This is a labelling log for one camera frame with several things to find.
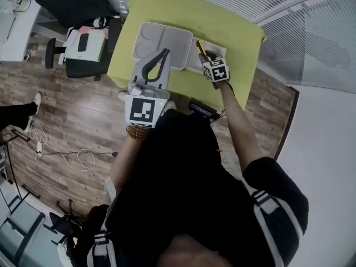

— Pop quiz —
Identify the person's left shoulder strap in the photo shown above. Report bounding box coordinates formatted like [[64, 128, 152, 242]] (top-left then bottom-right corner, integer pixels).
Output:
[[86, 176, 118, 267]]

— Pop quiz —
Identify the person's black clothing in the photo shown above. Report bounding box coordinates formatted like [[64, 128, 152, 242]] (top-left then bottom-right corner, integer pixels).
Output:
[[70, 108, 310, 267]]

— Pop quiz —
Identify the black cable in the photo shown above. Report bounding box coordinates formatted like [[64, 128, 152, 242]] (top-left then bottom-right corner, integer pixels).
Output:
[[41, 150, 120, 157]]

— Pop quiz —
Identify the grey divided tray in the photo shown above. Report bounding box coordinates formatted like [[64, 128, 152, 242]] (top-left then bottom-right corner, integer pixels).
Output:
[[131, 21, 194, 73]]

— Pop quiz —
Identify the black phone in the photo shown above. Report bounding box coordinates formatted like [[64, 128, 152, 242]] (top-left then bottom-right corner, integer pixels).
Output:
[[77, 33, 90, 53]]

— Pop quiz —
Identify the pink paper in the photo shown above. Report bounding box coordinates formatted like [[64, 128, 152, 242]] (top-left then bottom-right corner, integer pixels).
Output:
[[78, 26, 110, 39]]

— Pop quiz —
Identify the white desk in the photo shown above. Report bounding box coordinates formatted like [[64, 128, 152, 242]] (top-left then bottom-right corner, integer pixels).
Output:
[[0, 0, 43, 64]]

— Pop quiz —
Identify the white black cylinder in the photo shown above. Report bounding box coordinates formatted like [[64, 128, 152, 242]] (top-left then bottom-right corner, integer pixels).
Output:
[[92, 16, 108, 29]]

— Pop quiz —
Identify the green tablecloth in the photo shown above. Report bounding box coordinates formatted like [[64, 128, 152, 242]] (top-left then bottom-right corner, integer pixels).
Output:
[[107, 0, 266, 112]]

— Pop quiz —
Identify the brown bead bracelet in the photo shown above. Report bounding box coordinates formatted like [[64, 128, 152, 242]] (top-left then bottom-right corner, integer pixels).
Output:
[[125, 124, 149, 142]]

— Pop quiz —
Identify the black floor strip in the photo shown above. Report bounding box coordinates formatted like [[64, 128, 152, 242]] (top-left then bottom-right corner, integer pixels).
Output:
[[273, 85, 301, 161]]

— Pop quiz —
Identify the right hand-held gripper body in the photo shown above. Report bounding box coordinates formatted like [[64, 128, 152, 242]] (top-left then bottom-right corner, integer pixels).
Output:
[[201, 57, 231, 90]]

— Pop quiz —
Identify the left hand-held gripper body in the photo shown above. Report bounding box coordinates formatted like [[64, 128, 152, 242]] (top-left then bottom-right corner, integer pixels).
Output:
[[124, 82, 171, 129]]

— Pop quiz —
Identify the glass partition with blinds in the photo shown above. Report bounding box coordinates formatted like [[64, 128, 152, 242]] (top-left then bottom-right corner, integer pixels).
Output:
[[106, 0, 356, 88]]

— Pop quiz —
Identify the white box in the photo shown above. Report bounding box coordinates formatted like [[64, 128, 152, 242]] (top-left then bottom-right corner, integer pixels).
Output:
[[183, 38, 228, 75], [64, 27, 108, 62]]

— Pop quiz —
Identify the yellow black handled tool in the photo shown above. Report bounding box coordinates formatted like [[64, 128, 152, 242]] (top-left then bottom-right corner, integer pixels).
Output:
[[196, 39, 209, 65]]

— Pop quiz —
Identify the person's right forearm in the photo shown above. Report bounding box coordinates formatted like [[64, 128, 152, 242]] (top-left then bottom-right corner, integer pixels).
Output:
[[219, 85, 264, 175]]

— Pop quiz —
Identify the person's left forearm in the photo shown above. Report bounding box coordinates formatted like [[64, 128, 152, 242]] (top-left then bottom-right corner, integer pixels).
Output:
[[109, 125, 149, 195]]

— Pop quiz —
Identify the white flat box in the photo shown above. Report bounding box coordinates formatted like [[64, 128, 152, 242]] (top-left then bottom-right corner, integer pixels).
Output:
[[64, 27, 108, 62]]

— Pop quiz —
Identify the black mesh office chair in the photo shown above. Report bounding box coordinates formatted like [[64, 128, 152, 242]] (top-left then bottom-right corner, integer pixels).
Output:
[[32, 0, 123, 82]]

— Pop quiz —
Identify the black swivel chair base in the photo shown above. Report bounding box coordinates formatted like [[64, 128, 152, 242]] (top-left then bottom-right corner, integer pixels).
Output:
[[48, 199, 90, 248]]

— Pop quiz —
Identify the white power strip with cable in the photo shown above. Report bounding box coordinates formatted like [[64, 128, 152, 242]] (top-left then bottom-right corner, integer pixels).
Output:
[[28, 121, 112, 178]]

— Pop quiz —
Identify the metal frame cart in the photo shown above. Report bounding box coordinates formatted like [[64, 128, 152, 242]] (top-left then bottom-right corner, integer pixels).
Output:
[[0, 198, 46, 267]]

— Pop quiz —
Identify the black chest device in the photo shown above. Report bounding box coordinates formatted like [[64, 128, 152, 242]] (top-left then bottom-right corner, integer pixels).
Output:
[[187, 98, 221, 120]]

